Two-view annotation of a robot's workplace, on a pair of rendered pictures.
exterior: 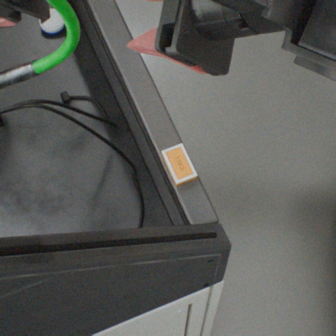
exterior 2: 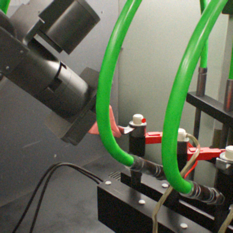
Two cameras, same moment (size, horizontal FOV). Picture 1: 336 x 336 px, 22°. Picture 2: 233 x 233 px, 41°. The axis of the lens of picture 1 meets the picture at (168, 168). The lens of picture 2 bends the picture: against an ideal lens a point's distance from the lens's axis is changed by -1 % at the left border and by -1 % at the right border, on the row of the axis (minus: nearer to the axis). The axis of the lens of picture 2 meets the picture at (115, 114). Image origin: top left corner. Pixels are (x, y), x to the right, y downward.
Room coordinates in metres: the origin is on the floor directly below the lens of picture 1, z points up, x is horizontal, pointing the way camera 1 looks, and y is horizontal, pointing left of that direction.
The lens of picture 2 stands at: (0.98, 0.10, 1.30)
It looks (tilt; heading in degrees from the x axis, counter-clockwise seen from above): 22 degrees down; 159
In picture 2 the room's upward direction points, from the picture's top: straight up
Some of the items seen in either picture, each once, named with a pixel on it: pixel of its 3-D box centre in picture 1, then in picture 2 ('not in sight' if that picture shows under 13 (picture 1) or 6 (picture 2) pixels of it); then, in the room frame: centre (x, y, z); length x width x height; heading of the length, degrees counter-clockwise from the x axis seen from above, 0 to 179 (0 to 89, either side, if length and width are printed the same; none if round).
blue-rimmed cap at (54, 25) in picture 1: (52, 21); not in sight; (0.74, 0.19, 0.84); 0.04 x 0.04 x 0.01
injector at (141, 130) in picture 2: not in sight; (132, 179); (0.56, 0.29, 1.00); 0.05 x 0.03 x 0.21; 115
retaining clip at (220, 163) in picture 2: not in sight; (225, 159); (0.70, 0.35, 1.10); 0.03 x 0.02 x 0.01; 115
